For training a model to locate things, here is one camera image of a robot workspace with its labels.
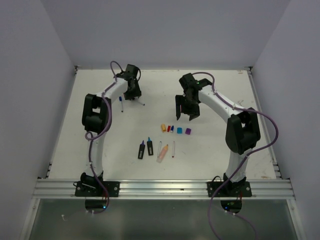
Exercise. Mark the red thin marker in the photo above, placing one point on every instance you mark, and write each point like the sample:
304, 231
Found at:
173, 149

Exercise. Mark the purple capped black highlighter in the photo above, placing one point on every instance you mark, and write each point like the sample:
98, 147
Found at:
141, 150

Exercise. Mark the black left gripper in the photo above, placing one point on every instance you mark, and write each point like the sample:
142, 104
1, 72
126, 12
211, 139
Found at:
137, 92

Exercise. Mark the blue highlighter black body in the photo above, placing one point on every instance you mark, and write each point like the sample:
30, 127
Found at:
150, 147

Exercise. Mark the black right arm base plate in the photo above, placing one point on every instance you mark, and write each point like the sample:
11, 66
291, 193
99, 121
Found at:
230, 190

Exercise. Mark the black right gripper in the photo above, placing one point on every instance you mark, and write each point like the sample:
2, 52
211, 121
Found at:
194, 112

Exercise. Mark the orange highlighter cap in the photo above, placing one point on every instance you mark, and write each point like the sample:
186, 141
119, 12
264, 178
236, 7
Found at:
163, 127

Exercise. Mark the purple highlighter cap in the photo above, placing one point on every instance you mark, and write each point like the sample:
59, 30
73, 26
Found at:
188, 131

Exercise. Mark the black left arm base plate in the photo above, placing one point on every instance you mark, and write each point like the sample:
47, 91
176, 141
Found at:
82, 190

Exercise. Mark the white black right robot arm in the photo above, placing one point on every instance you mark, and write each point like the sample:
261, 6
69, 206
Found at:
242, 130

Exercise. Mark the light blue highlighter cap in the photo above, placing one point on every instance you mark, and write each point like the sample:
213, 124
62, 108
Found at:
179, 130

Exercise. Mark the aluminium front rail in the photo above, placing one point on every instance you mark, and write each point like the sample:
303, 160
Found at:
272, 189

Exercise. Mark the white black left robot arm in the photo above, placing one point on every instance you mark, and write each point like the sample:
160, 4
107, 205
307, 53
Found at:
97, 120

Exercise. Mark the black thin marker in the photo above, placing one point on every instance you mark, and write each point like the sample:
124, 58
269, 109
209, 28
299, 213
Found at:
139, 101

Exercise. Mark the orange highlighter pen body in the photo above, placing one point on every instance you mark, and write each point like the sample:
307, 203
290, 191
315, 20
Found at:
162, 154

